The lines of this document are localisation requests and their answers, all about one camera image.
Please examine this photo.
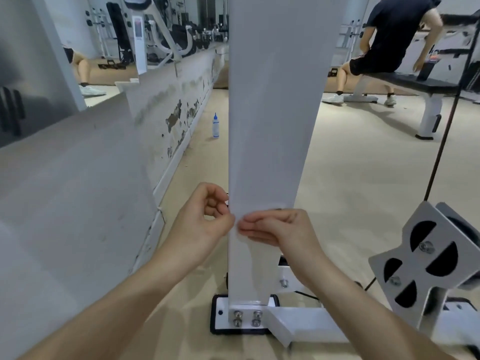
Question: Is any person's right hand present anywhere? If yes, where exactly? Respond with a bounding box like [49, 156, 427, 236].
[236, 208, 325, 274]

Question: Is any person's left hand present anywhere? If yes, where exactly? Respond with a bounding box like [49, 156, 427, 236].
[164, 182, 236, 267]

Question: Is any white gym machine frame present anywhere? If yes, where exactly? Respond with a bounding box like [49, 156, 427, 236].
[209, 0, 480, 349]

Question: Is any person's right forearm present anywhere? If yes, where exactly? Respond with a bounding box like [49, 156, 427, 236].
[296, 254, 457, 360]

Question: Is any person's left forearm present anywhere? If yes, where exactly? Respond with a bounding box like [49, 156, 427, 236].
[18, 247, 188, 360]

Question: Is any thin black steel cable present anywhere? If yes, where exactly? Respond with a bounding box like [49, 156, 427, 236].
[423, 10, 480, 203]

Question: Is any black flat bench white frame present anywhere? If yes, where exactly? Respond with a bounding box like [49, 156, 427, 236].
[343, 70, 462, 141]

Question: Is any white cable crossover machine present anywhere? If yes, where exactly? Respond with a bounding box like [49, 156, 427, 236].
[412, 10, 480, 106]

